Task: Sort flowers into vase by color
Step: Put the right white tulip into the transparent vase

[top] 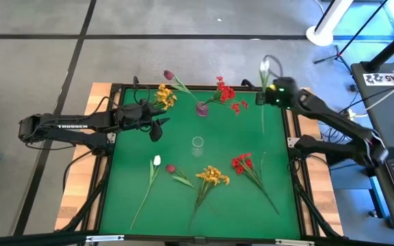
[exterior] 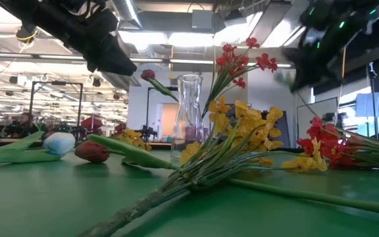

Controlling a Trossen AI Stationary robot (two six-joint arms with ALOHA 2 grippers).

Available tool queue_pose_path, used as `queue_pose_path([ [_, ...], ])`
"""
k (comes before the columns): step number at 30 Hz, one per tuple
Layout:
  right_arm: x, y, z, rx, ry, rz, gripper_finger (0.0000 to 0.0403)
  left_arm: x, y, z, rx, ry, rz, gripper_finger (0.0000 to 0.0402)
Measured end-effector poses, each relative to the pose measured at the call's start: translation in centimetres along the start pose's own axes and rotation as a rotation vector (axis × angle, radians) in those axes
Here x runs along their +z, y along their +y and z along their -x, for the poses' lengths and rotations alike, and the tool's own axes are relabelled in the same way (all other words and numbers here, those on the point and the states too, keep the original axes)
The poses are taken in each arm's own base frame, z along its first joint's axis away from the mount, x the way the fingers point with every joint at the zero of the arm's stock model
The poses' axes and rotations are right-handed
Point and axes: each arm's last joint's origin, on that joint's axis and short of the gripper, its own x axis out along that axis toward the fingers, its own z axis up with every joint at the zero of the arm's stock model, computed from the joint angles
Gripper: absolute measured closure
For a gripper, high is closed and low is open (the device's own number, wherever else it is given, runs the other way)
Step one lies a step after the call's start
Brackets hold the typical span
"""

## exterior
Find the black stand frame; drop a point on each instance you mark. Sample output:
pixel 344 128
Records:
pixel 31 105

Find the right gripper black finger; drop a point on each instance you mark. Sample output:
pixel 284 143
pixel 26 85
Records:
pixel 308 62
pixel 303 85

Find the dark red artificial tulip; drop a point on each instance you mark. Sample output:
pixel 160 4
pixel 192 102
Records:
pixel 147 74
pixel 92 151

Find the red artificial flower bunch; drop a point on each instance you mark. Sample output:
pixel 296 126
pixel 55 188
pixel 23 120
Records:
pixel 324 141
pixel 230 61

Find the person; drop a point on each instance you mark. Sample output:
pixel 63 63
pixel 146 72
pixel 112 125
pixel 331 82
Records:
pixel 25 121

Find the white diffuser panel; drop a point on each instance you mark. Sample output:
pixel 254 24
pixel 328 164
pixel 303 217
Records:
pixel 373 103

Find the grey partition panel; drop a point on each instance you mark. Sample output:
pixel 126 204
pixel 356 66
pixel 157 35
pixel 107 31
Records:
pixel 321 110

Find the black light stand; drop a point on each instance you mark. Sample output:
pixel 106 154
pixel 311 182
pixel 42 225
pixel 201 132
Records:
pixel 372 98

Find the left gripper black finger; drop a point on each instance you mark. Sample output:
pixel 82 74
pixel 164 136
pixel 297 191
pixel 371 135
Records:
pixel 115 52
pixel 110 67

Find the white artificial tulip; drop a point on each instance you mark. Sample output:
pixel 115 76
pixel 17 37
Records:
pixel 59 143

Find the clear glass vase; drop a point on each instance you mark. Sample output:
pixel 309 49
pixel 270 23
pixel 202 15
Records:
pixel 189 98

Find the yellow artificial flower bunch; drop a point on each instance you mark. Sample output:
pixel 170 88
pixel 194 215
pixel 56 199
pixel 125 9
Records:
pixel 133 136
pixel 248 131

